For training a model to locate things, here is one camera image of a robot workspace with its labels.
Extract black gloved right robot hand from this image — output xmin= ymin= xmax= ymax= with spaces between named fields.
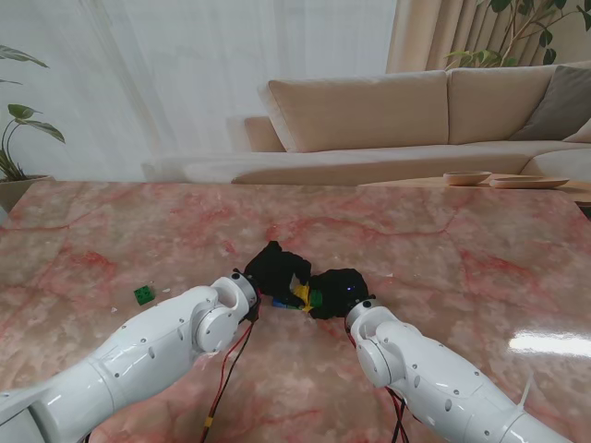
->
xmin=308 ymin=268 xmax=377 ymax=321

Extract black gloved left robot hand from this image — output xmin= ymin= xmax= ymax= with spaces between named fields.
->
xmin=243 ymin=240 xmax=313 ymax=309

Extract yellow toy brick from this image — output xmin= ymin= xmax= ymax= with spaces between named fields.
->
xmin=292 ymin=283 xmax=313 ymax=309

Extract light wooden coffee table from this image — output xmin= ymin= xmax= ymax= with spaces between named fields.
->
xmin=357 ymin=176 xmax=591 ymax=204

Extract wooden bowl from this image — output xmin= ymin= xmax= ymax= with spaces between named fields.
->
xmin=442 ymin=170 xmax=493 ymax=186

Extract beige sofa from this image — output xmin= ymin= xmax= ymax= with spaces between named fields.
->
xmin=140 ymin=61 xmax=591 ymax=187

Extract flat wooden plate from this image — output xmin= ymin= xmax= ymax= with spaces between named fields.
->
xmin=488 ymin=175 xmax=570 ymax=189

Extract white sheer curtain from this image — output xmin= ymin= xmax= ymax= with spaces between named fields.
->
xmin=0 ymin=0 xmax=398 ymax=184

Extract beige curtain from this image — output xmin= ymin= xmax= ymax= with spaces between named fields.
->
xmin=385 ymin=0 xmax=591 ymax=75

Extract grey plant pot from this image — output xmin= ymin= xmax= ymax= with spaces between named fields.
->
xmin=0 ymin=174 xmax=56 ymax=213

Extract green potted plant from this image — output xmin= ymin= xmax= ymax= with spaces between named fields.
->
xmin=0 ymin=43 xmax=66 ymax=182

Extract cream cushion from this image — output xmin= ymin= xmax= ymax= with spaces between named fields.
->
xmin=561 ymin=117 xmax=591 ymax=144

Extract grey cushion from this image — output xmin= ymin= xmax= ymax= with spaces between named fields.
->
xmin=510 ymin=64 xmax=591 ymax=142

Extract tall leafy plant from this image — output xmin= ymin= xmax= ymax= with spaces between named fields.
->
xmin=445 ymin=0 xmax=591 ymax=70

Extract left arm red black cables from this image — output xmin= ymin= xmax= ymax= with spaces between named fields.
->
xmin=197 ymin=317 xmax=258 ymax=443

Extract arm red black cables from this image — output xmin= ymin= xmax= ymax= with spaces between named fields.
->
xmin=385 ymin=386 xmax=424 ymax=443
xmin=197 ymin=317 xmax=258 ymax=443

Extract right arm red black cables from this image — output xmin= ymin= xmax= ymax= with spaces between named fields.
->
xmin=385 ymin=386 xmax=424 ymax=443

